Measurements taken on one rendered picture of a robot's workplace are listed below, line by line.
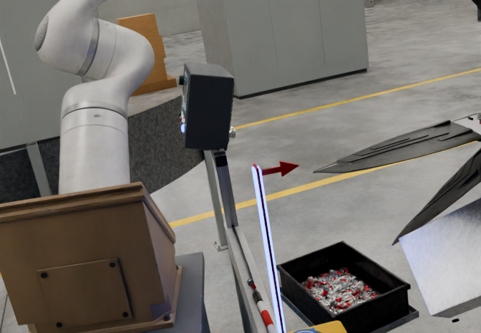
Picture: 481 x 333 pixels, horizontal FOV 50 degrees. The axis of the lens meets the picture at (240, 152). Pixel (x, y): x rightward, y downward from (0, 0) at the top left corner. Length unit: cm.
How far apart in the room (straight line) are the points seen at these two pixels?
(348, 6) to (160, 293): 682
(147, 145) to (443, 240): 186
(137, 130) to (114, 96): 152
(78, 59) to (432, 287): 74
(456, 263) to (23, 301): 68
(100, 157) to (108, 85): 15
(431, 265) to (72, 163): 60
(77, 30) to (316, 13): 637
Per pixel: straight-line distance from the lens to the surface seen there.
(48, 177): 233
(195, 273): 103
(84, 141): 93
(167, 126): 264
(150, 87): 881
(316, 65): 733
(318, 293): 109
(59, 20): 104
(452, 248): 87
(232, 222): 135
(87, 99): 97
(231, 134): 136
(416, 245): 89
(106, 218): 83
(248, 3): 692
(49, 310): 93
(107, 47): 106
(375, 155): 78
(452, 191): 100
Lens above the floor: 144
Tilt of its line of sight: 18 degrees down
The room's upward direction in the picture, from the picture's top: 9 degrees counter-clockwise
